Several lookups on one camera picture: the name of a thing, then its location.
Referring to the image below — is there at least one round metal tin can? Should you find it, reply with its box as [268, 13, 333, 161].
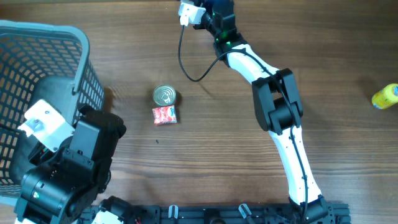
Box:
[153, 85, 177, 106]

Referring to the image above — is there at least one red snack packet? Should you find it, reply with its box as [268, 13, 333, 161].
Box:
[152, 105, 177, 126]

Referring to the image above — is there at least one yellow lidded small jar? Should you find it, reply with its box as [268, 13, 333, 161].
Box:
[371, 83, 397, 110]

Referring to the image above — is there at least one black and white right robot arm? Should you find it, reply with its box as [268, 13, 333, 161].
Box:
[179, 1, 328, 223]

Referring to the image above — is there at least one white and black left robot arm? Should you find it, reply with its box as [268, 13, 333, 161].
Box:
[14, 100, 126, 223]

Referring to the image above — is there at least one grey plastic mesh basket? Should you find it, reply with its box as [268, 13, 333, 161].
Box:
[1, 20, 104, 200]

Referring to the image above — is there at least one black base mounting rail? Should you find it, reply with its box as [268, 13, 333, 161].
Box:
[76, 196, 351, 224]

